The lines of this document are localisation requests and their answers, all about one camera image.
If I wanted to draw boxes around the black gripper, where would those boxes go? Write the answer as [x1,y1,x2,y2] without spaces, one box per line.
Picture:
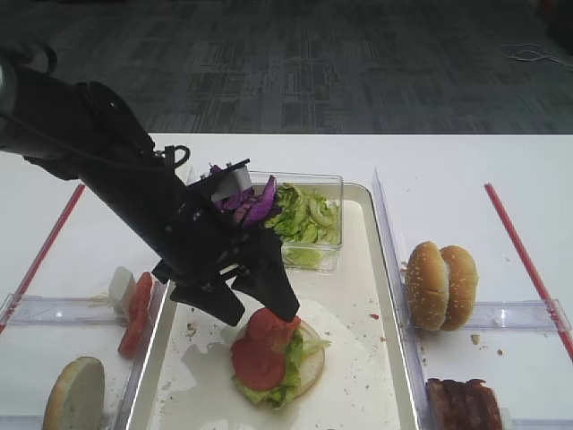
[152,187,299,326]

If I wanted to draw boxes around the red tomato slice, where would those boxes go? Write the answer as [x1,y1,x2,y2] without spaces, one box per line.
[231,307,302,391]

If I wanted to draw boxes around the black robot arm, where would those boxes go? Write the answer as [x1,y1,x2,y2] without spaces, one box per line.
[1,44,299,326]

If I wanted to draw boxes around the green lettuce in container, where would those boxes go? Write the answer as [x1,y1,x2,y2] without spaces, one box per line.
[265,183,341,245]

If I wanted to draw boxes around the lettuce on bun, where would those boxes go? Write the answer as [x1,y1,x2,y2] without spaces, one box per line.
[231,323,330,409]

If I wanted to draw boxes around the remaining tomato slice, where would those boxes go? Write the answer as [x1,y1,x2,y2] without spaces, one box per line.
[117,271,153,359]

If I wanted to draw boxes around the grilled meat patty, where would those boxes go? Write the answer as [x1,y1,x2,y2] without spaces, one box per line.
[425,378,503,430]

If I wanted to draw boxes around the purple cabbage leaves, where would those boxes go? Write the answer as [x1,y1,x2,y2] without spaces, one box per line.
[211,166,277,227]

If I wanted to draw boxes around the bottom bun on tray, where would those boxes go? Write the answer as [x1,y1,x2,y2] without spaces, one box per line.
[230,315,326,402]

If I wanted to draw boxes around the clear plastic salad container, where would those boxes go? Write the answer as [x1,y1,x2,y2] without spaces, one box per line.
[250,171,344,272]

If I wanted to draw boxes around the white metal tray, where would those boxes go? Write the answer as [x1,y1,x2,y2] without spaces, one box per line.
[129,184,415,429]

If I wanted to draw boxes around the white upper clip block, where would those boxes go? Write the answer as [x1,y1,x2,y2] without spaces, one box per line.
[108,266,136,319]

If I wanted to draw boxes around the sesame bun left half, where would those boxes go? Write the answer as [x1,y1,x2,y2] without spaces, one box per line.
[405,241,449,331]

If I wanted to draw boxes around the sesame bun half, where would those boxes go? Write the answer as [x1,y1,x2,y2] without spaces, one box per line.
[405,241,449,331]
[440,245,479,331]

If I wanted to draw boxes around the clear lower left divider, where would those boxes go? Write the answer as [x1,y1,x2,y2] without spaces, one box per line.
[99,412,130,430]

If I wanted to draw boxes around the clear divider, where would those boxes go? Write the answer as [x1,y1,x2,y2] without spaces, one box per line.
[454,299,572,333]
[99,412,130,430]
[1,294,127,326]

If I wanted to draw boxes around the red left plastic strip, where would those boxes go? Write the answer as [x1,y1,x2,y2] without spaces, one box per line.
[1,184,86,331]

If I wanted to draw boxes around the red plastic strip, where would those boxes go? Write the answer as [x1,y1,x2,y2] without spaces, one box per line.
[484,182,573,359]
[1,184,86,331]

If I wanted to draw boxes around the sesame bun right half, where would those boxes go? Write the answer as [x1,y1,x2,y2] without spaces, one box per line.
[440,245,479,331]

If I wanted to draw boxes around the clear upper left divider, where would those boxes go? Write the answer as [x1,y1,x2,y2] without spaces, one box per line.
[1,294,127,326]

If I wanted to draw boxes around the clear right divider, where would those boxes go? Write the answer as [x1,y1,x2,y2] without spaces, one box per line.
[454,299,572,333]

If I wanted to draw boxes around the red right plastic strip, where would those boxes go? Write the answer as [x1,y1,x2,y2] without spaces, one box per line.
[484,182,573,359]

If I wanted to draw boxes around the clear left long rail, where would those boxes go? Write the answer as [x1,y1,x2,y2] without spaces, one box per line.
[116,278,177,429]

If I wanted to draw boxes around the clear long rail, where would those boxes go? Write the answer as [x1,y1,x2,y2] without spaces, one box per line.
[372,169,435,429]
[116,278,177,429]

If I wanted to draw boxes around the clear right long rail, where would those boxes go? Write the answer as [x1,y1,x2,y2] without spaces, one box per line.
[372,169,435,429]

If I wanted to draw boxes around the white cable on floor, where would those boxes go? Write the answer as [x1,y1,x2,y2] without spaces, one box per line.
[499,43,573,71]

